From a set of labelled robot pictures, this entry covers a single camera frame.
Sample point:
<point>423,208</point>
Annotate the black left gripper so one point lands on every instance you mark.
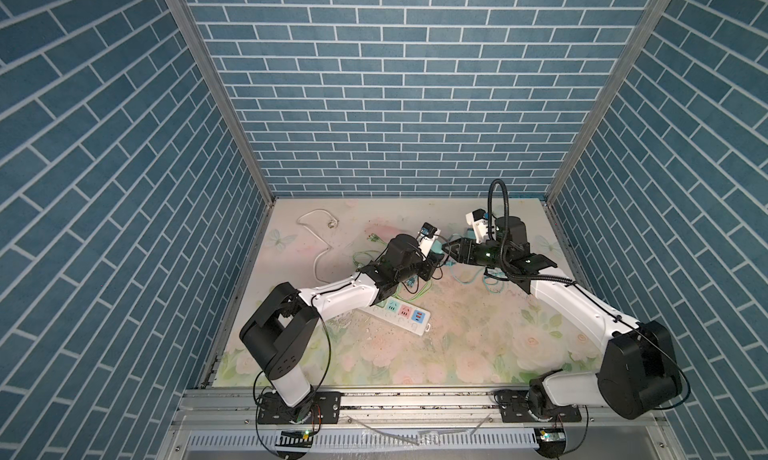
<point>429,265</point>

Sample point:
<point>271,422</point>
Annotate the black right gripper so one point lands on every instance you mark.
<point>463,244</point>

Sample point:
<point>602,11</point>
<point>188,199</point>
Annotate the white multicolour power strip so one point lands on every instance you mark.
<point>401,314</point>

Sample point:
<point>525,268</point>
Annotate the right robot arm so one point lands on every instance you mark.
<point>638,371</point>

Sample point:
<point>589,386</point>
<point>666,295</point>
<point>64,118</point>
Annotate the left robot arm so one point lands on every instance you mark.
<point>277,334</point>

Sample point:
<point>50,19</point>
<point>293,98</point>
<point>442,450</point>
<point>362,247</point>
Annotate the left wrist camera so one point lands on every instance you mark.
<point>426,238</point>

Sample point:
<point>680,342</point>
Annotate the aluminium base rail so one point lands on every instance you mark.
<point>411,423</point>

